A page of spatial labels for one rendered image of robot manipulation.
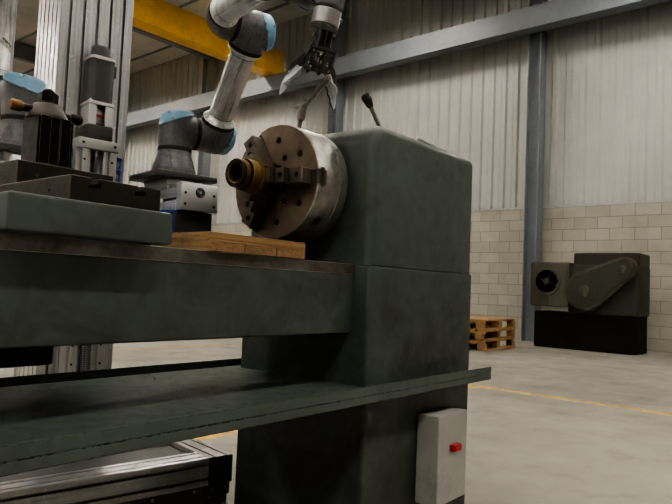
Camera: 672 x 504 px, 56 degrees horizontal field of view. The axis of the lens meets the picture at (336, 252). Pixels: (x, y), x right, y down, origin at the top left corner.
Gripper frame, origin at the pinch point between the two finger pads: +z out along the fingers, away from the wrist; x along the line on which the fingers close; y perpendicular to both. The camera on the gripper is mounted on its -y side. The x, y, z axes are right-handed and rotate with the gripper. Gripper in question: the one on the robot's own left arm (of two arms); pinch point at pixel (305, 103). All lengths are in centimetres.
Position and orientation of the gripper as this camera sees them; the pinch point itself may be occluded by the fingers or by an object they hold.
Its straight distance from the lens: 174.4
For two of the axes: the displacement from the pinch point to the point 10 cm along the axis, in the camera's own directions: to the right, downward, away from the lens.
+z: -2.3, 9.7, 0.9
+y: 2.6, 1.5, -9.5
